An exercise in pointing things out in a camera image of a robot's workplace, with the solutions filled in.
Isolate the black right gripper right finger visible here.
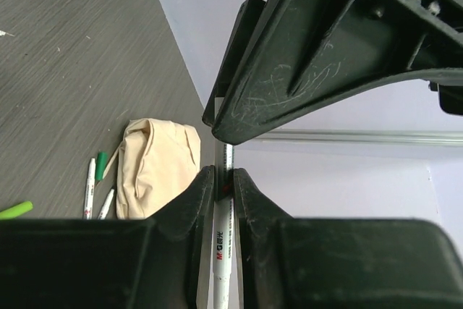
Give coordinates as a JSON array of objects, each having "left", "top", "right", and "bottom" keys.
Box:
[{"left": 233, "top": 169, "right": 462, "bottom": 308}]

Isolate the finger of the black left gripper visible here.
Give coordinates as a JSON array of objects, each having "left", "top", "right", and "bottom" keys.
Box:
[
  {"left": 202, "top": 0, "right": 266, "bottom": 127},
  {"left": 211, "top": 0, "right": 462, "bottom": 144}
]

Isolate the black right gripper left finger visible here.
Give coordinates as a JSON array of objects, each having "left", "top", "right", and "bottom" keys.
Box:
[{"left": 1, "top": 166, "right": 215, "bottom": 308}]

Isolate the white marker black end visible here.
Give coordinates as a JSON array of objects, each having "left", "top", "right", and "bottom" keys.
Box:
[{"left": 213, "top": 141, "right": 234, "bottom": 308}]

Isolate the dark green pen cap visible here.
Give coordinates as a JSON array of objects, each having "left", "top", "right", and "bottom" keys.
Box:
[{"left": 95, "top": 151, "right": 108, "bottom": 181}]

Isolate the lime green pen cap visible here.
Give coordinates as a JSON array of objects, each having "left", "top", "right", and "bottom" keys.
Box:
[{"left": 0, "top": 200, "right": 33, "bottom": 220}]

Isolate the white marker dark green end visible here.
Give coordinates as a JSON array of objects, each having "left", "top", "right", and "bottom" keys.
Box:
[{"left": 97, "top": 188, "right": 114, "bottom": 219}]

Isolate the white marker lime end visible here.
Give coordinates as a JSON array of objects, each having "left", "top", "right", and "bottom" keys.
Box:
[{"left": 83, "top": 158, "right": 96, "bottom": 219}]

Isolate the beige cloth bag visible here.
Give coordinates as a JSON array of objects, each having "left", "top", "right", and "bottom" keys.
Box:
[{"left": 103, "top": 118, "right": 201, "bottom": 220}]

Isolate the aluminium frame rail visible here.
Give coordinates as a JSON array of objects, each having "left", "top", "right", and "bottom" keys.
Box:
[{"left": 235, "top": 97, "right": 462, "bottom": 167}]

